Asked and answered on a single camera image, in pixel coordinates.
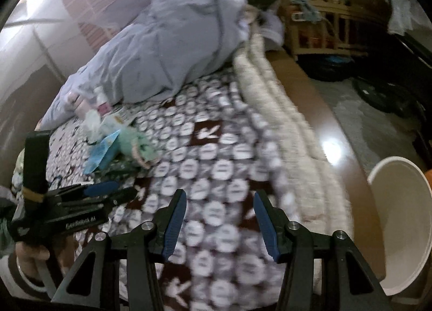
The person's left hand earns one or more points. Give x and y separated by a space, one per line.
30 260

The lilac garment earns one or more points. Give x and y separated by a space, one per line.
273 27

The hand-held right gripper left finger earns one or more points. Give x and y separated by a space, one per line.
173 226

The small plush toy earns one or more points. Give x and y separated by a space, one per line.
135 144

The cream round trash bin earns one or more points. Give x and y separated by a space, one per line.
398 223

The cream quilted bedspread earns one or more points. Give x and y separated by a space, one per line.
287 112

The dark bag under crib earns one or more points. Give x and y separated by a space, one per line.
330 66

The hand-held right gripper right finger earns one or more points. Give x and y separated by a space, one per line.
266 226

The light blue duvet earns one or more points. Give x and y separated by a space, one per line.
168 44

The white pill bottle pink label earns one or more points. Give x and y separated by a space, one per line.
101 103

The person's left forearm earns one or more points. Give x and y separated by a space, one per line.
13 280

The printed fleece blanket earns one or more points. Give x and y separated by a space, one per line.
219 169

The large clear plastic bag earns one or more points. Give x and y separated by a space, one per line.
398 10

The brown wooden bed frame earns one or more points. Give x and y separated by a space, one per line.
320 112

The white medicine box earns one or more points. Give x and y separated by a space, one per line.
113 125

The black round pedestal table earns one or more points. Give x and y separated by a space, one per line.
381 95

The wooden baby crib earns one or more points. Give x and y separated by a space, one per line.
330 10

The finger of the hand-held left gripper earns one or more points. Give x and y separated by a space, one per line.
118 196
101 189

